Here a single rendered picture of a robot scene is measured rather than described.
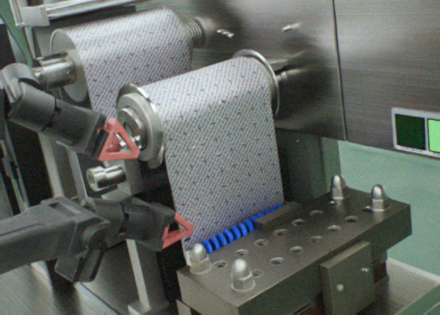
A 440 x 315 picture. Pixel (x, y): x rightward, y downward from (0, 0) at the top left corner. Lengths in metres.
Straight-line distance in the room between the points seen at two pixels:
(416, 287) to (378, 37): 0.44
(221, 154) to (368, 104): 0.27
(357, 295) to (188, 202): 0.32
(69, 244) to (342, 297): 0.44
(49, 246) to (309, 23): 0.60
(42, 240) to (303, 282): 0.40
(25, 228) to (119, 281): 0.52
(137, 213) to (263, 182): 0.28
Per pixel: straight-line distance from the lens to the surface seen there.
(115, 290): 1.26
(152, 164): 1.02
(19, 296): 1.35
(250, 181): 1.11
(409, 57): 0.99
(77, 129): 0.92
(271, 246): 1.03
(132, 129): 1.00
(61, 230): 0.82
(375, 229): 1.07
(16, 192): 1.37
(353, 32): 1.05
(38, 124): 0.90
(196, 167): 1.03
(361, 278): 1.04
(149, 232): 0.97
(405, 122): 1.02
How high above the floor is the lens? 1.52
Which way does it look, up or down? 19 degrees down
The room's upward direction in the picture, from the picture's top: 10 degrees counter-clockwise
